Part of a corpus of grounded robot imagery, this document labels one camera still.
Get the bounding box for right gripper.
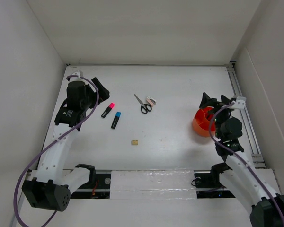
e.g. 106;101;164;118
199;92;235;139

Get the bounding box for small yellow eraser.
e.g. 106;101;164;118
131;140;138;145

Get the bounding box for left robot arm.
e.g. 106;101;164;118
22;75;110;212

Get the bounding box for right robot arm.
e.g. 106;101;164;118
199;93;284;227

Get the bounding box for pink capped highlighter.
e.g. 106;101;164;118
101;103;115;118

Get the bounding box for blue capped highlighter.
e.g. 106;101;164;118
111;112;121;129

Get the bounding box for orange round divided container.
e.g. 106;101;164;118
192;107;215;137

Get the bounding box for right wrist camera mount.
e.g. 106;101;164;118
231;95;247;110

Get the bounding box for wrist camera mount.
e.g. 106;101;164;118
69;70;83;82
231;95;247;110

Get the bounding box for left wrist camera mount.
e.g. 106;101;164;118
69;70;83;82

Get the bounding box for black handled scissors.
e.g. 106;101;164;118
134;94;152;114

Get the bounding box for aluminium rail right side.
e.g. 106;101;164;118
226;61;266;169

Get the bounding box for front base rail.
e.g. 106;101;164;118
71;170;234;200

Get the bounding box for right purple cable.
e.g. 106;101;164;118
208;101;284;227

